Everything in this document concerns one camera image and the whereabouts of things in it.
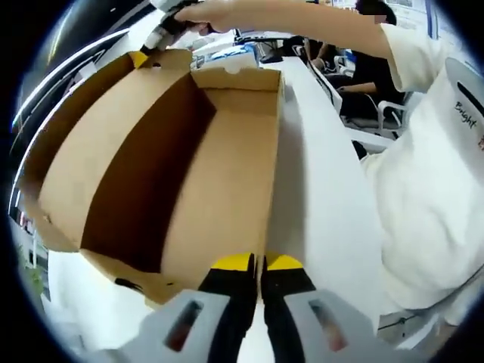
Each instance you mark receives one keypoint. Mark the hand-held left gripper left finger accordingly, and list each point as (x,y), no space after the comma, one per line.
(181,329)

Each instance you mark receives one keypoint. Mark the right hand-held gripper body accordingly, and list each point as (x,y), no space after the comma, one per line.
(170,4)

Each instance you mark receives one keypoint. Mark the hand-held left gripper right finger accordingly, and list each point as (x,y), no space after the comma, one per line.
(340,332)

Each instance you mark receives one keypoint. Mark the brown cardboard shoe box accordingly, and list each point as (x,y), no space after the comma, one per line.
(227,170)

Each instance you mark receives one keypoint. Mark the person's right hand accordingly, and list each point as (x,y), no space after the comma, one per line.
(208,15)

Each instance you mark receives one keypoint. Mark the green potted plant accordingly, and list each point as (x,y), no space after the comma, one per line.
(38,283)

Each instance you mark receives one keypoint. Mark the dark rounded object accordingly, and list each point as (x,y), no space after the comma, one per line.
(359,149)

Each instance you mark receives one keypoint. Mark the white office chair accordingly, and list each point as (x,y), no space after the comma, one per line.
(393,113)

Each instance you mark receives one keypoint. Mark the white chest device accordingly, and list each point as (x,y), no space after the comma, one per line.
(452,72)

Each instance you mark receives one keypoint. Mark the wall poster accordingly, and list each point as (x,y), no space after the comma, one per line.
(408,11)

